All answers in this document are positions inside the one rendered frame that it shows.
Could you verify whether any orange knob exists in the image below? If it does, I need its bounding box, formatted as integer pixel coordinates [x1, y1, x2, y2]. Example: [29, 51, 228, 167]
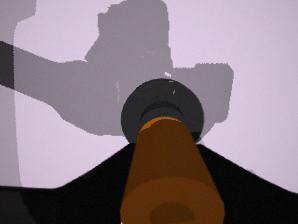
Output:
[120, 117, 225, 224]

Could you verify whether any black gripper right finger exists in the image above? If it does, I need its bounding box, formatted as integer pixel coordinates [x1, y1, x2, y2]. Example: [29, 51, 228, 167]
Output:
[196, 144, 298, 224]

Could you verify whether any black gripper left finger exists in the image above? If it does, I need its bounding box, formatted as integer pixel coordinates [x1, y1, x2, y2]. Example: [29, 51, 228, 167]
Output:
[0, 143, 136, 224]

